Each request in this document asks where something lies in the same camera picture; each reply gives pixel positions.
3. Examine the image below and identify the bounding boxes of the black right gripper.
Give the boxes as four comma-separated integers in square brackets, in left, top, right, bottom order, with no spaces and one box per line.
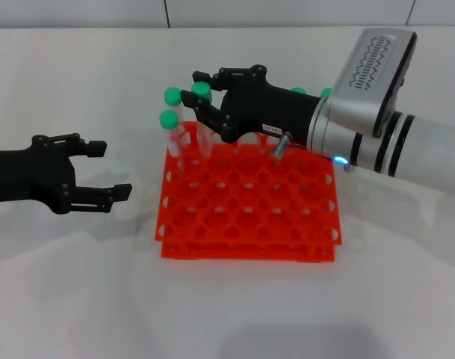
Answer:
[179,65,322,150]

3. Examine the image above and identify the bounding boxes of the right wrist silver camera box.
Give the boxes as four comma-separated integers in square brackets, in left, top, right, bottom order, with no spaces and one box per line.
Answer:
[329,28,418,138]

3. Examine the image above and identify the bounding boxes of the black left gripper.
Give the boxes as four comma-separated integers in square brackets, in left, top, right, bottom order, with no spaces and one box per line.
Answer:
[0,132,133,215]

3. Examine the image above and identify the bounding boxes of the orange plastic test tube rack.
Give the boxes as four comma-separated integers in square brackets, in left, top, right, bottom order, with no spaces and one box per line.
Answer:
[154,120,343,263]

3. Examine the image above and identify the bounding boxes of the right arm cable with plugs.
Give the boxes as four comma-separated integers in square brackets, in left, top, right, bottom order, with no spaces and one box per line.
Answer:
[273,131,353,173]

